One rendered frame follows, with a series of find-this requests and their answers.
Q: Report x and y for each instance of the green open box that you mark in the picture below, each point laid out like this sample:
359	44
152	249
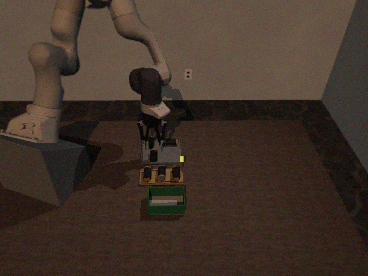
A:
166	201

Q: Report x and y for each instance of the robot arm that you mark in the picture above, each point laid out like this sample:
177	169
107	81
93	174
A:
50	62

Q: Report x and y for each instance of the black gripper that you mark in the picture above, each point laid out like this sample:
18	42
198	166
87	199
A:
151	122

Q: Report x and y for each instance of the black battery with yellow top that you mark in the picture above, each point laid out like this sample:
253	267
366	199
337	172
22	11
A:
147	172
153	155
151	142
161	171
171	141
176	171

